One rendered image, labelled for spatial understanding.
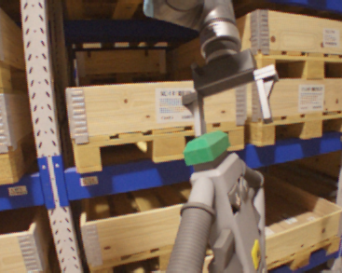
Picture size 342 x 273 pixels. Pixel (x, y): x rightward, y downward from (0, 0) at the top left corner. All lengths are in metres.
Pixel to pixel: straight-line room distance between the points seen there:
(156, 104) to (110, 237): 0.61
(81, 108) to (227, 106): 0.65
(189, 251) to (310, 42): 1.42
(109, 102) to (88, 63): 1.28
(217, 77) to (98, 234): 0.86
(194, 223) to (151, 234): 0.94
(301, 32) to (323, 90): 0.37
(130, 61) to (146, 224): 1.54
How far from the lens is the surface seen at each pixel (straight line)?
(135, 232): 1.17
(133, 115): 1.02
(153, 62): 2.36
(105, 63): 2.28
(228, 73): 0.51
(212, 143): 0.31
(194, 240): 0.25
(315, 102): 1.58
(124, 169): 1.12
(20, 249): 1.21
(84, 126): 1.01
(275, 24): 1.39
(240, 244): 0.34
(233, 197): 0.32
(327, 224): 1.97
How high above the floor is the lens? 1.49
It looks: 11 degrees down
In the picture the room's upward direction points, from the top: 3 degrees counter-clockwise
